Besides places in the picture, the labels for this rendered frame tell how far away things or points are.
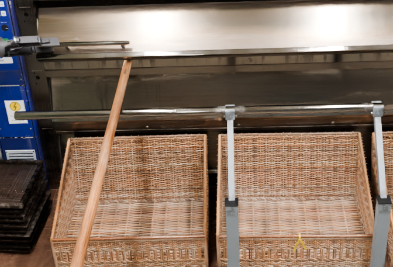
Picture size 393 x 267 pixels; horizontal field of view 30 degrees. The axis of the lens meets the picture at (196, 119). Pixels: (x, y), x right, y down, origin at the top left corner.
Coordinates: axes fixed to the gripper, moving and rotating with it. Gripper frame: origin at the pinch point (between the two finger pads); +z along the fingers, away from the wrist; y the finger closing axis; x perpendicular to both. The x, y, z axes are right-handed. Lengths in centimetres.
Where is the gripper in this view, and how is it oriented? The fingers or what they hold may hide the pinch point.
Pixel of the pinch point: (47, 45)
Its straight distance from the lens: 267.2
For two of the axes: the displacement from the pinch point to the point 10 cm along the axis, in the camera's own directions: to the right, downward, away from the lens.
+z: 8.4, -1.0, 5.3
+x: 2.4, 9.5, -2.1
